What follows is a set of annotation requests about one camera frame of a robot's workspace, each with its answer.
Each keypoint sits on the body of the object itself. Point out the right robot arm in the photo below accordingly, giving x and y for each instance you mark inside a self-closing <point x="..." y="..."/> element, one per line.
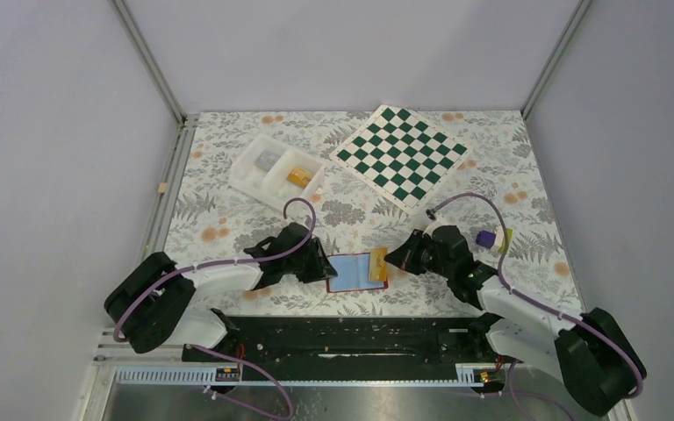
<point x="588" y="353"/>

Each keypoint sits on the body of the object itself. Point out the purple white green block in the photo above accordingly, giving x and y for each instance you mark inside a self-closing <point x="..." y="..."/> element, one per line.
<point x="495" y="241"/>

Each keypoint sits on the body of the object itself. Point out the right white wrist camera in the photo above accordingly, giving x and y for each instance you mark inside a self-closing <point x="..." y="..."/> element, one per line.
<point x="436" y="221"/>

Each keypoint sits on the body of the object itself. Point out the white plastic divided tray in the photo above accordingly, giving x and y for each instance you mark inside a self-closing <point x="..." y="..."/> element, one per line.
<point x="271" y="188"/>

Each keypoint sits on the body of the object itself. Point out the orange card box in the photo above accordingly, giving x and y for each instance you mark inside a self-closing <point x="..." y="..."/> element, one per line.
<point x="300" y="177"/>

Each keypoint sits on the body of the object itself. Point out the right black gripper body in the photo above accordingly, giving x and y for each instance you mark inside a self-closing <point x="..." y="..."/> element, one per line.
<point x="426" y="258"/>

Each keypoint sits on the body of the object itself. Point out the green white chessboard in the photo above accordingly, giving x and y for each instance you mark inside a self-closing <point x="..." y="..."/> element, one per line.
<point x="404" y="157"/>

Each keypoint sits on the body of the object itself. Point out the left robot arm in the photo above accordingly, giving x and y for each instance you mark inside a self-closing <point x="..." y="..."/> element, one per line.
<point x="152" y="306"/>

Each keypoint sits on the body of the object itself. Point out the red leather card holder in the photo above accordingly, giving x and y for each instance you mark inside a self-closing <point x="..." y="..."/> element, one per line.
<point x="355" y="273"/>

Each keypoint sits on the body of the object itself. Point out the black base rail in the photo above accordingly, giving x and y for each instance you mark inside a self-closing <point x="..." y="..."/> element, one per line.
<point x="392" y="349"/>

